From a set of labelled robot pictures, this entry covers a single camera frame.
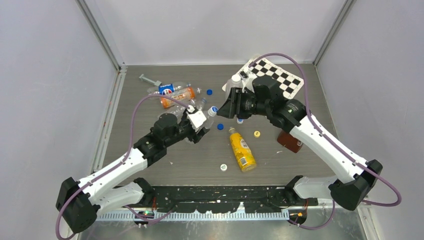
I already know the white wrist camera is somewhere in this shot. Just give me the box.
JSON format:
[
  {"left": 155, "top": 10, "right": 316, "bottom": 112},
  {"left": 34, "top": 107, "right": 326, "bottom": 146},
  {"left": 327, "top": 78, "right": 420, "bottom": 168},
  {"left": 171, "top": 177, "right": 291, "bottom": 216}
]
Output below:
[
  {"left": 186, "top": 105, "right": 207, "bottom": 132},
  {"left": 239, "top": 67, "right": 258, "bottom": 93}
]

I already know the brown wooden block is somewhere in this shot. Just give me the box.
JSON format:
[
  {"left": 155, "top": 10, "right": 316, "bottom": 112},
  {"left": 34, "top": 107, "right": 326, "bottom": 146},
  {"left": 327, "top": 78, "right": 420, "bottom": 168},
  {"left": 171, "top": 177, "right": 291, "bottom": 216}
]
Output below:
[{"left": 277, "top": 130, "right": 303, "bottom": 153}]

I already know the white green cap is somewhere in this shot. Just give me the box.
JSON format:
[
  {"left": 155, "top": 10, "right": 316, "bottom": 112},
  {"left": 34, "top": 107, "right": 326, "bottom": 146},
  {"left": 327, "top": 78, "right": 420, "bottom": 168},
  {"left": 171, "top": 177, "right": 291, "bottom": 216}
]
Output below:
[{"left": 220, "top": 163, "right": 228, "bottom": 172}]

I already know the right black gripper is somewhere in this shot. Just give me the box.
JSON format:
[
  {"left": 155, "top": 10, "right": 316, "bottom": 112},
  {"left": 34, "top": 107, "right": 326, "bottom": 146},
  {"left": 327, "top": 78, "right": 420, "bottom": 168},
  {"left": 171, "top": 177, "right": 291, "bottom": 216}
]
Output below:
[{"left": 216, "top": 87, "right": 270, "bottom": 120}]

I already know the clear square labelled bottle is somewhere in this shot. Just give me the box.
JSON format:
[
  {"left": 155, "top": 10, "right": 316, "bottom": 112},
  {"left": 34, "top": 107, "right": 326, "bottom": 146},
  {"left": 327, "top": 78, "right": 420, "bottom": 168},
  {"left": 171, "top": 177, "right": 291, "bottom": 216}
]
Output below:
[{"left": 225, "top": 73, "right": 243, "bottom": 99}]

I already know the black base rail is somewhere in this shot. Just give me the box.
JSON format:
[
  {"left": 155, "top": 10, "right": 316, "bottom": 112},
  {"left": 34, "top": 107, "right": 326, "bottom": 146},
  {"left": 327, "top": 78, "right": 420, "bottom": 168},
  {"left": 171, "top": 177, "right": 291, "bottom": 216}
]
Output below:
[{"left": 130, "top": 185, "right": 318, "bottom": 214}]

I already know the white bottle cap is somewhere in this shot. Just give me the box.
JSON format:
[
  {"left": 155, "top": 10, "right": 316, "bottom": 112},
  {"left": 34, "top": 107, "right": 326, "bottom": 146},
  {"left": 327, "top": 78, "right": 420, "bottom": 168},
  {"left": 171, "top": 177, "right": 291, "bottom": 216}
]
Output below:
[{"left": 231, "top": 74, "right": 242, "bottom": 83}]

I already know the yellow juice bottle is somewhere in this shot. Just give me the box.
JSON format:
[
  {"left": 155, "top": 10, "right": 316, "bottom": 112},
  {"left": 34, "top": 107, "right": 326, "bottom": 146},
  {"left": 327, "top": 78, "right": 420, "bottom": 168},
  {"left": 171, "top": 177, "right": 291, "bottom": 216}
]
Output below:
[{"left": 228, "top": 127, "right": 257, "bottom": 172}]

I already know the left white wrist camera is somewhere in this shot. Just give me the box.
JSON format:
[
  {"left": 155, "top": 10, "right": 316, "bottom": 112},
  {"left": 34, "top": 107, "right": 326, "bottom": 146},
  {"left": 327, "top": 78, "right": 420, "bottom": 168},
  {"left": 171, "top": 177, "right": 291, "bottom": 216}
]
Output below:
[{"left": 186, "top": 105, "right": 207, "bottom": 132}]

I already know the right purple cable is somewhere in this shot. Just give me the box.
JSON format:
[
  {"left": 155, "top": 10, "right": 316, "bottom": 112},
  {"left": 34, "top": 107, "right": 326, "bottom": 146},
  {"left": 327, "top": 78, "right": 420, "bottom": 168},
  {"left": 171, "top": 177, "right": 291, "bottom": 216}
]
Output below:
[{"left": 248, "top": 52, "right": 403, "bottom": 208}]

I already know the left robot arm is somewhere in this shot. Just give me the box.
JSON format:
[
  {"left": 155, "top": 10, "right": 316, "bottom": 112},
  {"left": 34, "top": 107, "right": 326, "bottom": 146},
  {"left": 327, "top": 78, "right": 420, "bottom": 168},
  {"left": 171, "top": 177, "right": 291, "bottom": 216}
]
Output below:
[{"left": 55, "top": 110, "right": 210, "bottom": 234}]

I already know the orange drink bottle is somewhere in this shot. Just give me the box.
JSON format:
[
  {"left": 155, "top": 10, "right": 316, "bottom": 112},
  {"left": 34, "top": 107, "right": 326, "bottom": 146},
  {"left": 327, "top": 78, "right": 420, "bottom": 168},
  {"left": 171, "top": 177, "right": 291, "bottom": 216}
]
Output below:
[{"left": 160, "top": 87, "right": 202, "bottom": 109}]

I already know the pepsi bottle rear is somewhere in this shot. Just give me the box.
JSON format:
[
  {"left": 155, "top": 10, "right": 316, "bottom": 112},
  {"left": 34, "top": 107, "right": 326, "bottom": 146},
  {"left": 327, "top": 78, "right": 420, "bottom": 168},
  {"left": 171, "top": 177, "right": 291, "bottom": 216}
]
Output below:
[{"left": 147, "top": 81, "right": 191, "bottom": 95}]

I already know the yellow bottle cap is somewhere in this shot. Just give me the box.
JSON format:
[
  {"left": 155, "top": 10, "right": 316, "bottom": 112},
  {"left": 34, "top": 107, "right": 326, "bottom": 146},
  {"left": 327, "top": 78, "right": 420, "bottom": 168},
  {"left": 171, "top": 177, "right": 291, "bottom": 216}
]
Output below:
[{"left": 253, "top": 131, "right": 261, "bottom": 138}]

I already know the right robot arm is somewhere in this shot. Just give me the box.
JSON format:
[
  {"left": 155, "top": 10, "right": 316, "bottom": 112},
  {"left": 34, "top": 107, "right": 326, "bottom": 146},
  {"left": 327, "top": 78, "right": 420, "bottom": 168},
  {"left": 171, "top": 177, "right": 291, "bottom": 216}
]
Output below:
[{"left": 217, "top": 75, "right": 383, "bottom": 211}]

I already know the black white checkered mat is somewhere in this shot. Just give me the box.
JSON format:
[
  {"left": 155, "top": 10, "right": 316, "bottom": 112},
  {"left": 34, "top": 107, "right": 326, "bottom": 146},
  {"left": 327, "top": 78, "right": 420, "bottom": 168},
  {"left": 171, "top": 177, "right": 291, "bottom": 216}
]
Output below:
[{"left": 235, "top": 58, "right": 304, "bottom": 99}]

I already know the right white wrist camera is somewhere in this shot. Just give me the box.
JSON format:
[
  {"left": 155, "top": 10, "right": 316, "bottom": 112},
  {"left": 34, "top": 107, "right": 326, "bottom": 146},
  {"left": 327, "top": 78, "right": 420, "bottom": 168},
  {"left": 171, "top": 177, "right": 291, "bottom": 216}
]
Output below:
[{"left": 239, "top": 67, "right": 258, "bottom": 93}]

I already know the grey metal t-bolt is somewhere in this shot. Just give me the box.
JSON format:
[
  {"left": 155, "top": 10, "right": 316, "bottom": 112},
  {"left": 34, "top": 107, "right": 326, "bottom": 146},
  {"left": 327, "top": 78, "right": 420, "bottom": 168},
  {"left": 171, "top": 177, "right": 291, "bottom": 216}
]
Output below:
[{"left": 139, "top": 74, "right": 162, "bottom": 87}]

